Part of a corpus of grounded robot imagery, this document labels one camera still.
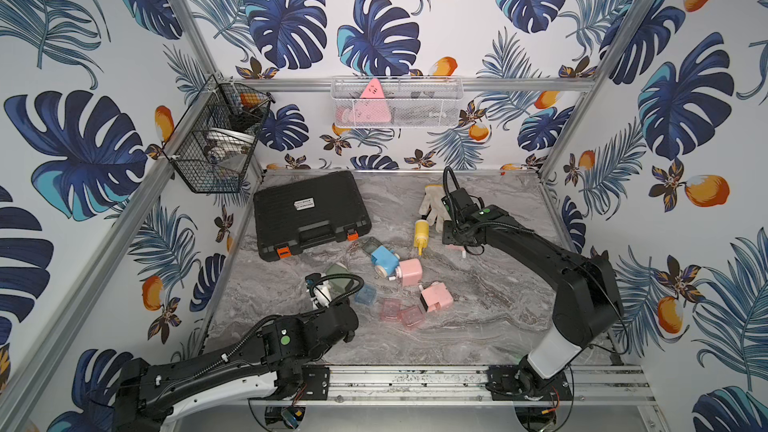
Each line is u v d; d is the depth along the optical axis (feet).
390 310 2.83
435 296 2.79
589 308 1.50
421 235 3.11
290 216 3.24
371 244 3.26
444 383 2.47
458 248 2.61
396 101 3.04
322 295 2.12
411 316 2.75
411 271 2.88
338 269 2.95
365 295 2.90
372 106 2.96
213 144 2.74
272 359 1.64
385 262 2.99
